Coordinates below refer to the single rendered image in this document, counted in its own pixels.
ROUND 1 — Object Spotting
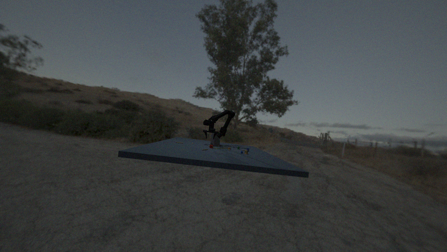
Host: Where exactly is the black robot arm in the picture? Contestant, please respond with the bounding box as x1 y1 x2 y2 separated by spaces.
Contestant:
203 110 235 138

